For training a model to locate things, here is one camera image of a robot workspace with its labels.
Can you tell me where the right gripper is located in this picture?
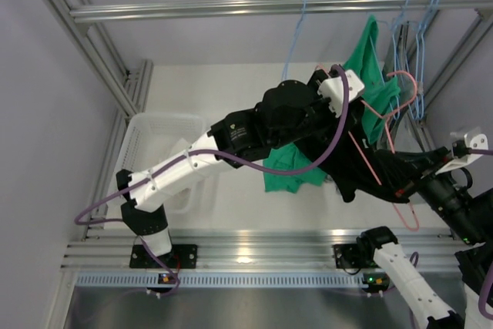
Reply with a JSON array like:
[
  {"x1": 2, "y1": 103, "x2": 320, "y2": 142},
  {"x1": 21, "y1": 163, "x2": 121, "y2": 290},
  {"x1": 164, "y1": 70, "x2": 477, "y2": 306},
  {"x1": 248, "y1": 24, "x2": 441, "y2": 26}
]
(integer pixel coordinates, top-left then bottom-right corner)
[{"x1": 374, "y1": 146, "x2": 486, "y2": 244}]

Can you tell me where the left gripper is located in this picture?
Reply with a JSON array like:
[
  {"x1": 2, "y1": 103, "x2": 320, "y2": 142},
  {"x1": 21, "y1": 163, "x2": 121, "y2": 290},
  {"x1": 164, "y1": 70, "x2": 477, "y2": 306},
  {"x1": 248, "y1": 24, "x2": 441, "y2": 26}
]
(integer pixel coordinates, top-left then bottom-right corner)
[{"x1": 270, "y1": 70, "x2": 360, "y2": 149}]

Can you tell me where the pink wire hanger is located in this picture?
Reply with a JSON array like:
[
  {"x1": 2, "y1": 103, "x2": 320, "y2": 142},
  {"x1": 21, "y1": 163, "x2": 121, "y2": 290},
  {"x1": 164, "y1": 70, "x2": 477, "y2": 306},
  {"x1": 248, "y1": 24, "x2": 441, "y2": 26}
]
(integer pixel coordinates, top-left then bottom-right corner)
[{"x1": 350, "y1": 70, "x2": 420, "y2": 232}]

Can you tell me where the green tank top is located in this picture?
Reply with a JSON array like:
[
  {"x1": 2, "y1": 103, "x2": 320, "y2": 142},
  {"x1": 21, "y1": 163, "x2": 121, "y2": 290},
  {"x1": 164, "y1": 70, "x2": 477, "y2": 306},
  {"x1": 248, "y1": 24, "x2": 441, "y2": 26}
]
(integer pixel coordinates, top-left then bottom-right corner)
[{"x1": 263, "y1": 15, "x2": 401, "y2": 193}]

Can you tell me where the black tank top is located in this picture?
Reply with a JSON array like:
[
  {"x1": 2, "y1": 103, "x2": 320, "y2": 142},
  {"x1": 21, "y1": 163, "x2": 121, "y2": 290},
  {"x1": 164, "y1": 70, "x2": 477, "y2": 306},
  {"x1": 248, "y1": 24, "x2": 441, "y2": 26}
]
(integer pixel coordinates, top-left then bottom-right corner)
[{"x1": 294, "y1": 99, "x2": 404, "y2": 203}]

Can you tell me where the light blue wire hanger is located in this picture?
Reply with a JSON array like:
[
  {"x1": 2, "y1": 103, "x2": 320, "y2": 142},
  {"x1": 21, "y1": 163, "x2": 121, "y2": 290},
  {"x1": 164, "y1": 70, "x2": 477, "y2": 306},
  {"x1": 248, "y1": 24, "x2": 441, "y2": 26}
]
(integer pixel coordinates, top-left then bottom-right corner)
[{"x1": 281, "y1": 0, "x2": 307, "y2": 81}]

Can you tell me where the white tank top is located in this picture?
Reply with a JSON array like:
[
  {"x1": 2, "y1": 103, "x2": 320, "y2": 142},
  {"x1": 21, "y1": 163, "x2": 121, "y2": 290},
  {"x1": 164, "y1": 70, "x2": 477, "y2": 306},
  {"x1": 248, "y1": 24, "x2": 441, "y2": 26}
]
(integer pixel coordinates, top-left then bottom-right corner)
[{"x1": 157, "y1": 137, "x2": 194, "y2": 169}]

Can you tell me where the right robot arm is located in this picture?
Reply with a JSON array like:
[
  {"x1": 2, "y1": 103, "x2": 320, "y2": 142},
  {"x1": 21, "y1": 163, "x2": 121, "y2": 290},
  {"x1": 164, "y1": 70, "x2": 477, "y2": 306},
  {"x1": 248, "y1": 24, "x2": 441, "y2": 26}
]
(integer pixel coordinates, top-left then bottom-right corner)
[{"x1": 357, "y1": 141, "x2": 492, "y2": 328}]

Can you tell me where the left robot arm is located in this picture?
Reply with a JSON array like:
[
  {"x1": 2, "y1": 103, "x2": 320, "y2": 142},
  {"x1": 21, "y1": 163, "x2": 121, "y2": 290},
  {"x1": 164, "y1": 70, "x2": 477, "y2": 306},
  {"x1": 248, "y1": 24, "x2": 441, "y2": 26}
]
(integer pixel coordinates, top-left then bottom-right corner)
[{"x1": 116, "y1": 65, "x2": 365, "y2": 267}]

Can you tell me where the grey tank top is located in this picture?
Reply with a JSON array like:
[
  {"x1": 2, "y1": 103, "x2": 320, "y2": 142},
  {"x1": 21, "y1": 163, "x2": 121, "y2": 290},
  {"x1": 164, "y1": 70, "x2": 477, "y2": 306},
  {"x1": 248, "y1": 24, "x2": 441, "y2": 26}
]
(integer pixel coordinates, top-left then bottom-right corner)
[{"x1": 383, "y1": 21, "x2": 425, "y2": 139}]

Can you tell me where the blue hanger under grey top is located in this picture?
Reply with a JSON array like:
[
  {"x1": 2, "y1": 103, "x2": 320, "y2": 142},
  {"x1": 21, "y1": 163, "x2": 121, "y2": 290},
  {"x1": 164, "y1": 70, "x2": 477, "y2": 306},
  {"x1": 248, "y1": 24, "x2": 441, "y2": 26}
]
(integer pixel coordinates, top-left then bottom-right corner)
[{"x1": 391, "y1": 0, "x2": 417, "y2": 123}]

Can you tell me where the white plastic basket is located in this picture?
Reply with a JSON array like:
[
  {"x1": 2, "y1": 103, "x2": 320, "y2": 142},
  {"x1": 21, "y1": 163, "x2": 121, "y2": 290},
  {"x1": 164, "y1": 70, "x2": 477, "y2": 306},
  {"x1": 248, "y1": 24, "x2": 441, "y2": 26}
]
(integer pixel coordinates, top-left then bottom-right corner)
[{"x1": 108, "y1": 112, "x2": 206, "y2": 215}]

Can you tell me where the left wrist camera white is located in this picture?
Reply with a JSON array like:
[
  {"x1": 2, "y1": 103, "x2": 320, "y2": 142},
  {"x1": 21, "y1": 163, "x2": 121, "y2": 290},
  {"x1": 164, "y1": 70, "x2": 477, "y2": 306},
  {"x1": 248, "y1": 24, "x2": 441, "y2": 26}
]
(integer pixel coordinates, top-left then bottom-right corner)
[{"x1": 317, "y1": 69, "x2": 365, "y2": 118}]

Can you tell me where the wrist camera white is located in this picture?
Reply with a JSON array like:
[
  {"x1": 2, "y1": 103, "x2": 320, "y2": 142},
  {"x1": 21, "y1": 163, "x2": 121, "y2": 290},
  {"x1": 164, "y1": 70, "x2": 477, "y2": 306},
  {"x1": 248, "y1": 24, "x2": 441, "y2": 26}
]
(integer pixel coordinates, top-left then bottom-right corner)
[
  {"x1": 317, "y1": 69, "x2": 365, "y2": 118},
  {"x1": 436, "y1": 126, "x2": 492, "y2": 175}
]

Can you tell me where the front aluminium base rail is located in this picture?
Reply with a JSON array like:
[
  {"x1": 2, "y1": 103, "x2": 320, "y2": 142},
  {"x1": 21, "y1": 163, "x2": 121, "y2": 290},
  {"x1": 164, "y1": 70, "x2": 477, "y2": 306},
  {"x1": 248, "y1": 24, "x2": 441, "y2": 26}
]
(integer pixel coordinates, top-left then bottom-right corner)
[{"x1": 61, "y1": 228, "x2": 465, "y2": 272}]

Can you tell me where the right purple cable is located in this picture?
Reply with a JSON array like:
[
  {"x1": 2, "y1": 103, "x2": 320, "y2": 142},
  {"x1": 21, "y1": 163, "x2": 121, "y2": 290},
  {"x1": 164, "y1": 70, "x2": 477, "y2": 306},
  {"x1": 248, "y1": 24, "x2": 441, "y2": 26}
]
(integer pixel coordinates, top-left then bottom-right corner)
[{"x1": 464, "y1": 146, "x2": 493, "y2": 318}]

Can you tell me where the purple cable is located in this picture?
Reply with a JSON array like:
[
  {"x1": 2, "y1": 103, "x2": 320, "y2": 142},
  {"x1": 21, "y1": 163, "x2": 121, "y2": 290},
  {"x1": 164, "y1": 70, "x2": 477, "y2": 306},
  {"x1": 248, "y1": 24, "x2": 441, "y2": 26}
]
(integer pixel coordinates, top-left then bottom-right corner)
[
  {"x1": 73, "y1": 63, "x2": 350, "y2": 291},
  {"x1": 464, "y1": 146, "x2": 493, "y2": 318}
]

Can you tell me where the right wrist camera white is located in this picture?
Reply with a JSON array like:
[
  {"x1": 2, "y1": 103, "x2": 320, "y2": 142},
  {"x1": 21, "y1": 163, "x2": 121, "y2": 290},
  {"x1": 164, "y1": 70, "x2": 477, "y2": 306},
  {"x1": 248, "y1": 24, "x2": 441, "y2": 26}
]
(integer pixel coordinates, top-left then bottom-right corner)
[{"x1": 436, "y1": 126, "x2": 492, "y2": 175}]

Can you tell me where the right aluminium frame strut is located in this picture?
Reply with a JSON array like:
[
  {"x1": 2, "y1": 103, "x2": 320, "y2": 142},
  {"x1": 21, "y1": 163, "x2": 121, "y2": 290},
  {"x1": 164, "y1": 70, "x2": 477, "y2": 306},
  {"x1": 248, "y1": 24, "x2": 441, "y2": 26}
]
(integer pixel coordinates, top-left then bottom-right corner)
[{"x1": 404, "y1": 0, "x2": 493, "y2": 141}]

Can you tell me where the aluminium frame strut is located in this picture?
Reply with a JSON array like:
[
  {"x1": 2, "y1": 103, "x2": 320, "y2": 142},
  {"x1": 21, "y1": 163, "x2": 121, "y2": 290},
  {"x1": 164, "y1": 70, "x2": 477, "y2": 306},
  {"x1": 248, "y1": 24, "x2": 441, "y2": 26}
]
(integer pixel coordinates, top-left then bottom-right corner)
[
  {"x1": 404, "y1": 0, "x2": 493, "y2": 141},
  {"x1": 43, "y1": 0, "x2": 154, "y2": 120}
]

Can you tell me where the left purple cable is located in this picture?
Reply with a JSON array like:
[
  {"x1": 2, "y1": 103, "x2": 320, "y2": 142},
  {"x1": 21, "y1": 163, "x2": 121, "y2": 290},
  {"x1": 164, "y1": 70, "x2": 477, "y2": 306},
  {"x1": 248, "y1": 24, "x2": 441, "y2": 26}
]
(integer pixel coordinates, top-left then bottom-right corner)
[{"x1": 73, "y1": 63, "x2": 350, "y2": 291}]

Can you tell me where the aluminium hanging rail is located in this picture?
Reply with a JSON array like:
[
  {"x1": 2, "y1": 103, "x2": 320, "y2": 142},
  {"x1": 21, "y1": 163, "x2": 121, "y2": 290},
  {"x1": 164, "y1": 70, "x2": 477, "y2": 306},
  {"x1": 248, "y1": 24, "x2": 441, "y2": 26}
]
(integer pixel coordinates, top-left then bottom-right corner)
[{"x1": 69, "y1": 0, "x2": 492, "y2": 24}]

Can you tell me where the left aluminium frame strut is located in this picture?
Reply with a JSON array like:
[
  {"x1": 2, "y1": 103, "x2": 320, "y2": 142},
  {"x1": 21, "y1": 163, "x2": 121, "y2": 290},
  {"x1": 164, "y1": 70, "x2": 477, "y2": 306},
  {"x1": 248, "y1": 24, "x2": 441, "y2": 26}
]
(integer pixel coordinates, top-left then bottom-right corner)
[{"x1": 43, "y1": 0, "x2": 154, "y2": 120}]

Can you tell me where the grey slotted cable duct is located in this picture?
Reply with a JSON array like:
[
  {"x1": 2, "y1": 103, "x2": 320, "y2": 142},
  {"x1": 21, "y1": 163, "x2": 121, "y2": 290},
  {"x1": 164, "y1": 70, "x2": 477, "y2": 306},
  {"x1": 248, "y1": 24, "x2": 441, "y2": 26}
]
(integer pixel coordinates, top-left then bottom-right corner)
[{"x1": 75, "y1": 271, "x2": 389, "y2": 289}]

